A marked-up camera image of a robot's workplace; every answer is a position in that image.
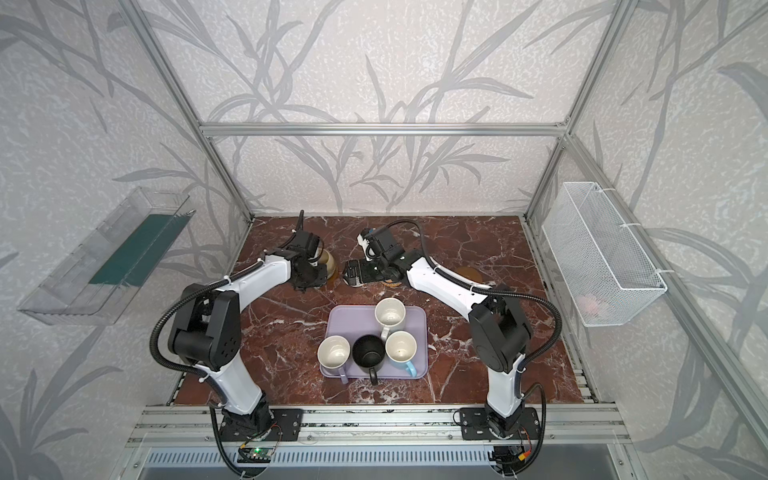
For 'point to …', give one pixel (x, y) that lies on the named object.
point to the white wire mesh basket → (605, 274)
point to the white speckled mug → (390, 314)
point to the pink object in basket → (590, 305)
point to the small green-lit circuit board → (254, 454)
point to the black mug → (369, 354)
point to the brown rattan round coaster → (390, 283)
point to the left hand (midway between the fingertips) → (324, 269)
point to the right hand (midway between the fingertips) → (357, 263)
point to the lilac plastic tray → (353, 321)
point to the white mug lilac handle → (333, 355)
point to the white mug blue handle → (400, 349)
